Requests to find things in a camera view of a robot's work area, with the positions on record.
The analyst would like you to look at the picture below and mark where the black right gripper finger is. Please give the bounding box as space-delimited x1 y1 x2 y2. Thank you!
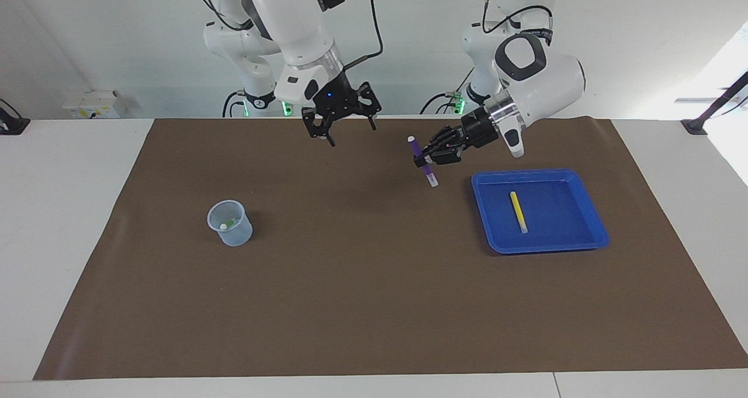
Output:
302 107 337 147
358 82 383 131

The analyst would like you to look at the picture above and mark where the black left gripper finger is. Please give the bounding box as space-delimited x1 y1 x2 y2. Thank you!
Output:
430 126 465 148
414 146 468 168

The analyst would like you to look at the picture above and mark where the purple marker pen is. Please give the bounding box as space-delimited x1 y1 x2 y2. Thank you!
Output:
407 136 439 188

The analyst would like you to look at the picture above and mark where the yellow marker pen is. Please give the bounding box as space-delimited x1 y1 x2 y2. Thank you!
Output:
510 191 529 234

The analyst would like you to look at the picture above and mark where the translucent plastic cup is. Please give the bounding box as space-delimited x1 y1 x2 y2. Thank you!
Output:
207 200 254 247

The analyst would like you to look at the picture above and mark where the blue plastic tray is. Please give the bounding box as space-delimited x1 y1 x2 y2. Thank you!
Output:
471 169 611 255

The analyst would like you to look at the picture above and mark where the brown table mat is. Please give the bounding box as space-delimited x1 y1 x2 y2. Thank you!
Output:
33 117 748 381

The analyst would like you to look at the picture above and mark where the black stand with pole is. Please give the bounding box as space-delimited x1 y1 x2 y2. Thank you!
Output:
681 71 748 136

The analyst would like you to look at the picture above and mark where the black table clamp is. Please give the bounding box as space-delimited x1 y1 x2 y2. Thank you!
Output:
0 98 31 136

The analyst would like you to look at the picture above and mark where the black left base cable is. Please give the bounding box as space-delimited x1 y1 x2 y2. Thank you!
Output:
420 65 475 116

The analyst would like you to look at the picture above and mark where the black base cable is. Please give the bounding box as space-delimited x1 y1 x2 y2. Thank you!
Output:
223 91 246 118
420 65 475 116

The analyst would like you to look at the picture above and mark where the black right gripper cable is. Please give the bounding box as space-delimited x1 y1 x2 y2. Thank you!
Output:
327 0 384 71

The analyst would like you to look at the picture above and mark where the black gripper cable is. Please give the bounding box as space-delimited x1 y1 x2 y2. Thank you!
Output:
482 0 553 36
327 0 384 71

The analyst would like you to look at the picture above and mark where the black right base cable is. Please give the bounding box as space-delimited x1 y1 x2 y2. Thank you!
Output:
223 91 246 118

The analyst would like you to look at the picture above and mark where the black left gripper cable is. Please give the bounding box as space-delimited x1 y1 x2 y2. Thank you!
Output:
482 0 553 36

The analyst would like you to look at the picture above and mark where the white wall socket box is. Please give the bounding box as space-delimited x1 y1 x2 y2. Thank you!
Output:
61 90 126 119

